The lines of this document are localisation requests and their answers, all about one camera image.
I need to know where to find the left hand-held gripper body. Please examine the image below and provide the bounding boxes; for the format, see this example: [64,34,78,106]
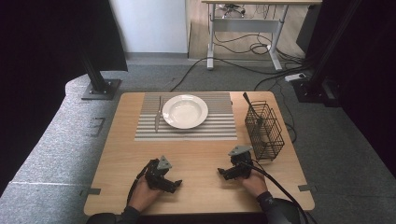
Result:
[144,155,174,191]

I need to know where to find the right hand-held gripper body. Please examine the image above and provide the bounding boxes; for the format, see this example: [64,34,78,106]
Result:
[228,145,255,181]

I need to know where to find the person's left hand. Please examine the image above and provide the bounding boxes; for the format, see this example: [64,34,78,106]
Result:
[128,176,164,213]

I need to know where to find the person's right hand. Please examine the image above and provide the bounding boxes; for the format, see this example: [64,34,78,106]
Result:
[240,169,269,199]

